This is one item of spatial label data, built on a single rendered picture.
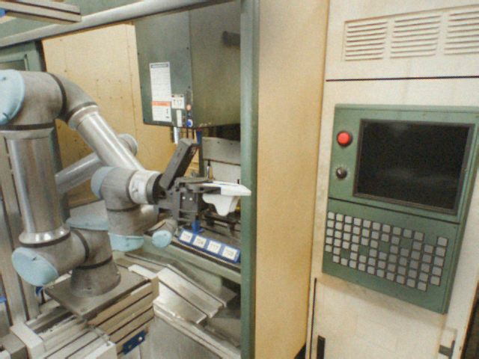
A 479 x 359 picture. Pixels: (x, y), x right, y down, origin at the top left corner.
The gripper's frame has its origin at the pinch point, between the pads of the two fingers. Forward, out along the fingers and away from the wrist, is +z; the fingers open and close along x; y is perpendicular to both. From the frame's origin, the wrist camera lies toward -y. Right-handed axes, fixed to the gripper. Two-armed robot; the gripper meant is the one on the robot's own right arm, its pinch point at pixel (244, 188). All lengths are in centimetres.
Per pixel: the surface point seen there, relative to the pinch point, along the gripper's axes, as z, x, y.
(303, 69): -1, -55, -33
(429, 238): 43, -62, 20
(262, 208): -7.7, -38.9, 12.5
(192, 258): -64, -96, 60
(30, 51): -141, -63, -46
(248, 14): -10.6, -25.5, -41.0
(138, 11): -52, -34, -48
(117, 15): -62, -37, -48
